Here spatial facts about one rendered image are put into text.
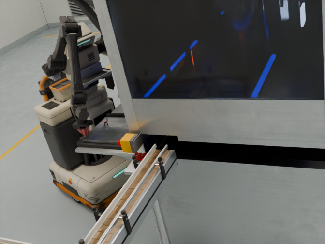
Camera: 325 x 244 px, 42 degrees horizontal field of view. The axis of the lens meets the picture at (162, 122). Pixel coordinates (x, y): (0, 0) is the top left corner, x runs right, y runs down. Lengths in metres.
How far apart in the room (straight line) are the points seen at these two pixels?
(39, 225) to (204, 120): 1.95
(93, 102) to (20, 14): 6.21
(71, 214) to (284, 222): 1.84
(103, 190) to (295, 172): 1.67
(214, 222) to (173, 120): 0.62
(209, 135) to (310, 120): 0.45
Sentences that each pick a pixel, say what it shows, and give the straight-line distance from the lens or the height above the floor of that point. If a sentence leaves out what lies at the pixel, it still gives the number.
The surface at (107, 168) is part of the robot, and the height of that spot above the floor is 0.28.
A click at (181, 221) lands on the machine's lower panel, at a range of 2.37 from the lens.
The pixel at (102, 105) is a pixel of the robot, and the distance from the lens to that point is 3.05.
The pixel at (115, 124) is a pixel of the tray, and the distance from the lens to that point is 2.55.
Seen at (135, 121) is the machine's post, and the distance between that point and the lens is 2.07.
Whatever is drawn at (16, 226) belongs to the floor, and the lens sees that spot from 3.60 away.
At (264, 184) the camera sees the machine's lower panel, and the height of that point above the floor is 0.77.
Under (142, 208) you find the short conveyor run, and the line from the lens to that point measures 1.82.
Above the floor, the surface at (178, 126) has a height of 1.07.
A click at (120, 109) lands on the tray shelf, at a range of 2.73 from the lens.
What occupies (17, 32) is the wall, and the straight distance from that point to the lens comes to 8.99.
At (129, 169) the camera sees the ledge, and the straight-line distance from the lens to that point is 2.10.
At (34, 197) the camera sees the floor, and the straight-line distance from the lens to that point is 3.83.
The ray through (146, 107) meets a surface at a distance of 1.99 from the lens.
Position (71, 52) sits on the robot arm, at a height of 1.37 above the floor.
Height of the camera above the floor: 2.02
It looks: 28 degrees down
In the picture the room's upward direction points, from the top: 13 degrees counter-clockwise
